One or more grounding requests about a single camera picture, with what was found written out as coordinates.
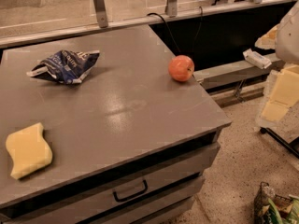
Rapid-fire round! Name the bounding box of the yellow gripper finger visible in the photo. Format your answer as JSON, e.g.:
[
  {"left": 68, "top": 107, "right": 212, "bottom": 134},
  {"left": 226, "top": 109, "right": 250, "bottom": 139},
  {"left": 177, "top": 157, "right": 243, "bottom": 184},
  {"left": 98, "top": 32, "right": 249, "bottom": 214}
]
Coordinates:
[
  {"left": 256, "top": 64, "right": 299, "bottom": 128},
  {"left": 255, "top": 26, "right": 278, "bottom": 49}
]

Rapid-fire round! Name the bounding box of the blue chip bag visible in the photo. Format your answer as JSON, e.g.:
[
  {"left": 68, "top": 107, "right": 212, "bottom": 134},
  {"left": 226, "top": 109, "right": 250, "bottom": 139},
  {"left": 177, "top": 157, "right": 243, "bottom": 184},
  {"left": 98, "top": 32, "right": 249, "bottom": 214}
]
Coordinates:
[{"left": 26, "top": 49, "right": 100, "bottom": 85}]

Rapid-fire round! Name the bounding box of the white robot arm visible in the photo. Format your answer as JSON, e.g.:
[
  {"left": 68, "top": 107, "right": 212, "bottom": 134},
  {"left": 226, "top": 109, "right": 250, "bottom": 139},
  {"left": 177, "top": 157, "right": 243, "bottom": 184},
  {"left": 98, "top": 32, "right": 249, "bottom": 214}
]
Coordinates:
[{"left": 255, "top": 1, "right": 299, "bottom": 128}]

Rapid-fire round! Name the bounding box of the yellow sponge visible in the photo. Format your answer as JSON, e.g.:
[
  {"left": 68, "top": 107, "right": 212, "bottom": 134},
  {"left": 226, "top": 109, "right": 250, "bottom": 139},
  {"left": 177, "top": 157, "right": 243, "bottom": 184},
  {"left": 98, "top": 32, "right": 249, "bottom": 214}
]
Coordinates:
[{"left": 6, "top": 123, "right": 53, "bottom": 180}]

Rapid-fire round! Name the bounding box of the white wrapped packet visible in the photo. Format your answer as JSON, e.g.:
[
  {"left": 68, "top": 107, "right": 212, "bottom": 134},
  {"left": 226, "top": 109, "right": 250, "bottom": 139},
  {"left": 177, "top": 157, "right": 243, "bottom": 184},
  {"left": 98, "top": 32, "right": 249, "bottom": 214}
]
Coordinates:
[{"left": 243, "top": 49, "right": 272, "bottom": 69}]

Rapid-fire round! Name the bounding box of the black metal stand leg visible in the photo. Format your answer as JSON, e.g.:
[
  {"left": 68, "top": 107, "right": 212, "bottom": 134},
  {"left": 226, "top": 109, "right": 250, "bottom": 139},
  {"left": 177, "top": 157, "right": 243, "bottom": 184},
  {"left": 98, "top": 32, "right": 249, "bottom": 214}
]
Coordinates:
[{"left": 260, "top": 128, "right": 299, "bottom": 159}]

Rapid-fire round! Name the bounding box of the grey side ledge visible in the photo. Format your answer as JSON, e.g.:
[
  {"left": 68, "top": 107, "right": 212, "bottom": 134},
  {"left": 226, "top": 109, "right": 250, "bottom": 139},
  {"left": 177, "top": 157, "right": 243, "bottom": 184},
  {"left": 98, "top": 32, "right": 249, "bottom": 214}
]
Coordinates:
[{"left": 193, "top": 52, "right": 286, "bottom": 108}]

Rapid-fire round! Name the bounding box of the red apple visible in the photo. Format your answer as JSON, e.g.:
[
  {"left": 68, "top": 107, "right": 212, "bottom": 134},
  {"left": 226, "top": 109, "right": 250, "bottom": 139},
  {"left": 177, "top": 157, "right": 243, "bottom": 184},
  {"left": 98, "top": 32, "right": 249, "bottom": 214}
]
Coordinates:
[{"left": 168, "top": 55, "right": 194, "bottom": 82}]

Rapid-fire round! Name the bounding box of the grey drawer cabinet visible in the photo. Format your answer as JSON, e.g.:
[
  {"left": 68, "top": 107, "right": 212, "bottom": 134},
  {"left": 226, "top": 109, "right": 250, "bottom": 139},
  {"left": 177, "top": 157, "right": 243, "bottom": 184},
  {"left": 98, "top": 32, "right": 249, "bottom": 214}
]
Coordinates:
[{"left": 0, "top": 26, "right": 230, "bottom": 224}]

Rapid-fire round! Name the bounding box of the grey metal railing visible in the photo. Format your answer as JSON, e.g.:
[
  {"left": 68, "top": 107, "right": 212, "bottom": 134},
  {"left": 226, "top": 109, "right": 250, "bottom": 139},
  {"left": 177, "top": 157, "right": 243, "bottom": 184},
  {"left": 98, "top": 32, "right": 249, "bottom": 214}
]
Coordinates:
[{"left": 0, "top": 0, "right": 296, "bottom": 49}]

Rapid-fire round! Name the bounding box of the black cable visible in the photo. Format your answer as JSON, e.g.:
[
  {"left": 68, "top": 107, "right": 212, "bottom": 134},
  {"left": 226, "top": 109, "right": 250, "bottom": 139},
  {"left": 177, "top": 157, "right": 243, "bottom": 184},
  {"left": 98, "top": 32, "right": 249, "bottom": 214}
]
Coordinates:
[{"left": 146, "top": 6, "right": 204, "bottom": 56}]

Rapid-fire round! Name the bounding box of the wire basket with snacks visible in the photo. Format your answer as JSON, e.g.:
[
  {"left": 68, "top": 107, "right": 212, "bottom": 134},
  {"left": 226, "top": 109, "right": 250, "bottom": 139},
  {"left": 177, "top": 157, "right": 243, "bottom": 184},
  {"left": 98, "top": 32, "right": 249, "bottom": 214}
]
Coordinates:
[{"left": 254, "top": 182, "right": 299, "bottom": 224}]

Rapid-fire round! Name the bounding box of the black drawer handle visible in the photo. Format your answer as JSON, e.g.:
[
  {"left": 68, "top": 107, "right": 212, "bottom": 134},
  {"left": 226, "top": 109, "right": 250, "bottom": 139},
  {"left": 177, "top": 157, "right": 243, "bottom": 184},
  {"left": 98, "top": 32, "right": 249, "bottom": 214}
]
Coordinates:
[{"left": 112, "top": 179, "right": 149, "bottom": 203}]

